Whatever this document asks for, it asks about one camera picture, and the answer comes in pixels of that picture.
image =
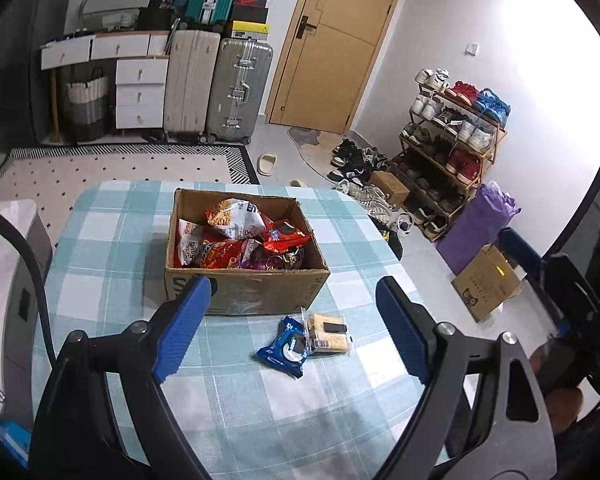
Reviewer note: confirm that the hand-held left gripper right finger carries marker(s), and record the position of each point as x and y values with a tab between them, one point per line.
405	332

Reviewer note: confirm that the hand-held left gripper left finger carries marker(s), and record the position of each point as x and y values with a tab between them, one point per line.
182	330

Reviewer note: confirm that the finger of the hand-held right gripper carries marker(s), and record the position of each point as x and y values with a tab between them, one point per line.
522	255

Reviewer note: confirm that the clear cracker packet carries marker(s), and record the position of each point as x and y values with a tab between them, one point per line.
330	337

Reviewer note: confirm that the white and red packet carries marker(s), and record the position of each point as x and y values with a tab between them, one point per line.
187	245

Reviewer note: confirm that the brown cardboard box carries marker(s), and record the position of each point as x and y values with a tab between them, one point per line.
260	292

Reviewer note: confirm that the red snack packet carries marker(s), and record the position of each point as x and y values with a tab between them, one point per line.
222	252

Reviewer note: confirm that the purple candy packet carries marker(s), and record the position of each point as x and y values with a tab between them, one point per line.
260	261

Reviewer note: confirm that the blue cookie packet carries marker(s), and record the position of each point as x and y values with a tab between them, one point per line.
285	350

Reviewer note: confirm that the red chocolate pie packet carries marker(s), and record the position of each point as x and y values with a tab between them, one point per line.
282	234

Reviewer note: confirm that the person's right hand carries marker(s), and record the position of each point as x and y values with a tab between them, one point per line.
566	407

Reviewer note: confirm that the owl printed cardboard box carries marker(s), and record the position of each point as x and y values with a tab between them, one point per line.
485	285

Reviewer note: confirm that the purple bag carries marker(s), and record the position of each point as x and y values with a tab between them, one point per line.
475	230

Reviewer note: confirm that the wooden shoe rack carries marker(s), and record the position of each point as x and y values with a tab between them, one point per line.
455	160

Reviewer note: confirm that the small cardboard box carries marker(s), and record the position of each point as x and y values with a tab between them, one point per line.
387	190

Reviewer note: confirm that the patterned floor rug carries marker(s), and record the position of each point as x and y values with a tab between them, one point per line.
105	170

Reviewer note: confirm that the pile of loose shoes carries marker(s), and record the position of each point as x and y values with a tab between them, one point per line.
355	160

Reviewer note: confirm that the beige slipper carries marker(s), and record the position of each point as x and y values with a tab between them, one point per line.
268	165
298	183

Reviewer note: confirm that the white grey appliance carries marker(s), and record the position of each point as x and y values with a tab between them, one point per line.
5	270

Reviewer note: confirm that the woven laundry basket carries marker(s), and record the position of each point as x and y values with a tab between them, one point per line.
87	105

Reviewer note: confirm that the beige suitcase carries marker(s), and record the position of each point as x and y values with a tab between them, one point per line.
190	85

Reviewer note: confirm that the grey suitcase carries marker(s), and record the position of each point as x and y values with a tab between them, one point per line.
237	90

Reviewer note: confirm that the white drawer cabinet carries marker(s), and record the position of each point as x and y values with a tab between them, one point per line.
140	75

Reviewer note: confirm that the wooden door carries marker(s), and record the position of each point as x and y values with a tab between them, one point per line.
340	60

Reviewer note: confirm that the dark grey fridge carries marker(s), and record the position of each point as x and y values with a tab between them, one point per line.
47	60

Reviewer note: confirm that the yellow and black box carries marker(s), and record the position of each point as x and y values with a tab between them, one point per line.
249	29

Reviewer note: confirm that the black bag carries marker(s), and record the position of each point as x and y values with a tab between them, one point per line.
157	5

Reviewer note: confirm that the red and black shoe box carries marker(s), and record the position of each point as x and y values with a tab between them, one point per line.
250	7

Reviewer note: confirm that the white wall switch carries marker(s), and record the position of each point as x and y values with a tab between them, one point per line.
472	49

